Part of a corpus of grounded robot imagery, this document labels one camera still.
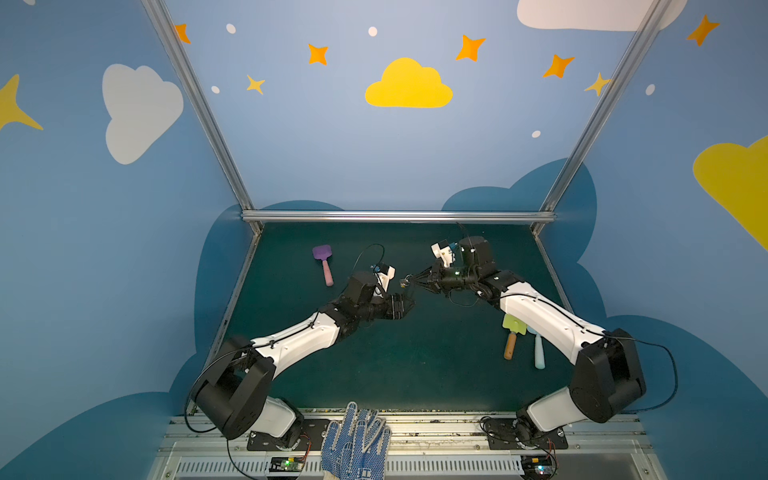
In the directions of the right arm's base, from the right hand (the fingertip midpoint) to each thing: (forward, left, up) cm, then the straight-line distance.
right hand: (412, 276), depth 78 cm
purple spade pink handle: (+24, +33, -21) cm, 46 cm away
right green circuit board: (-38, -32, -24) cm, 55 cm away
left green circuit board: (-41, +29, -23) cm, 55 cm away
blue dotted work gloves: (-37, +12, -19) cm, 44 cm away
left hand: (-4, 0, -7) cm, 8 cm away
